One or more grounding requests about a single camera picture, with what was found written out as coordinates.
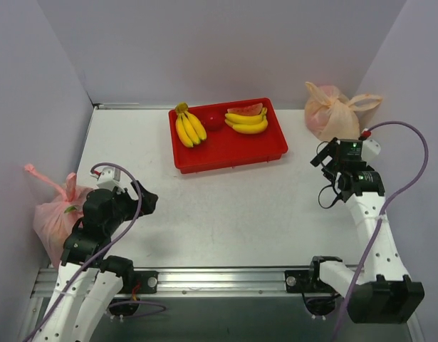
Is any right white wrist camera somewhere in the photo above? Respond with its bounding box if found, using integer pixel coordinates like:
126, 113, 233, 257
359, 129, 381, 164

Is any pink plastic bag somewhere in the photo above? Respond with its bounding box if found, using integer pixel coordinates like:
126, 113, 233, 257
24, 164, 92, 269

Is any orange plastic bag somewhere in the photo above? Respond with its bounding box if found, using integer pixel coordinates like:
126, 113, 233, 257
304, 82, 382, 141

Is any red plastic tray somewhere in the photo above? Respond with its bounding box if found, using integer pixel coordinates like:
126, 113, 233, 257
168, 98, 288, 174

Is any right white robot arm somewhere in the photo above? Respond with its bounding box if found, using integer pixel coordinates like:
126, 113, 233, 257
306, 138, 424, 324

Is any aluminium mounting rail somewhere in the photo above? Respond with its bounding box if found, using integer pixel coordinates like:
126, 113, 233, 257
29, 265, 365, 299

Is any purple cable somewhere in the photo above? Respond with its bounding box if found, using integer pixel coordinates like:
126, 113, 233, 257
26, 162, 145, 342
332, 121, 429, 342

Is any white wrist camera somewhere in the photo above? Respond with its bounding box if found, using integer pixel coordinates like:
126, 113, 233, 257
90, 167, 121, 191
359, 129, 381, 164

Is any dark red apple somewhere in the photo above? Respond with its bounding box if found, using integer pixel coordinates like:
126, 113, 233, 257
204, 113, 224, 131

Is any yellow banana bunch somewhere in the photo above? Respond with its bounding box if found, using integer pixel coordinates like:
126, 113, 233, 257
174, 103, 207, 148
225, 107, 268, 135

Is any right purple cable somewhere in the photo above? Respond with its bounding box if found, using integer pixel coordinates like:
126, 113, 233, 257
332, 121, 429, 342

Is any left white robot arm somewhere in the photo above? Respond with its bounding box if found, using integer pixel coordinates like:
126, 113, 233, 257
25, 180, 158, 341

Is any right yellow banana bunch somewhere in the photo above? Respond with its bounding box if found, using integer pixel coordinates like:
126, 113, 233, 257
225, 107, 268, 135

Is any left yellow banana bunch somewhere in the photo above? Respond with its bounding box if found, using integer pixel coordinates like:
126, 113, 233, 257
174, 103, 207, 148

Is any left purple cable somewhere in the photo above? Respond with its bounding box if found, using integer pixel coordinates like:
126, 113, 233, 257
26, 162, 145, 342

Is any watermelon slice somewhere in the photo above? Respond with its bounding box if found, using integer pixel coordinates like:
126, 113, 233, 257
227, 103, 263, 116

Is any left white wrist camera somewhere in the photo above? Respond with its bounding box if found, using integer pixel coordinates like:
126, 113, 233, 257
90, 167, 121, 191

